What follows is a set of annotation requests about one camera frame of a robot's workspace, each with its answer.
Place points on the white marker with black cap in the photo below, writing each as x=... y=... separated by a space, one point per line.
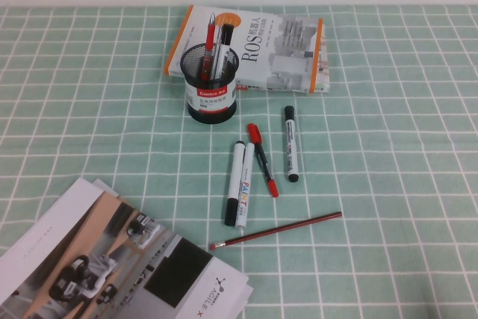
x=234 y=181

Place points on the AgileX printed brochure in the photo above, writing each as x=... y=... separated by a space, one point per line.
x=93 y=259

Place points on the black capped whiteboard marker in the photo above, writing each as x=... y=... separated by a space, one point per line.
x=225 y=35

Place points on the white orange ROS book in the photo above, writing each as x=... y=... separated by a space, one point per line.
x=276 y=57

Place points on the red black striped pencil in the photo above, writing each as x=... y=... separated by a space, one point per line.
x=284 y=226

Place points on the red gel pen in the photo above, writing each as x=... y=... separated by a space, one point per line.
x=209 y=46

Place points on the white paint marker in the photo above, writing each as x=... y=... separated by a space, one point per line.
x=245 y=188

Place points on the white marker with black ends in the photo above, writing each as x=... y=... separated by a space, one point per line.
x=290 y=143

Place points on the thin silver pen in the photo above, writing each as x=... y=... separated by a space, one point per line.
x=217 y=50

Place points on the thin red and black marker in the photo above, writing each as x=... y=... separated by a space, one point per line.
x=263 y=156

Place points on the black mesh pen holder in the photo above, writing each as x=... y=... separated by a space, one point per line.
x=211 y=104

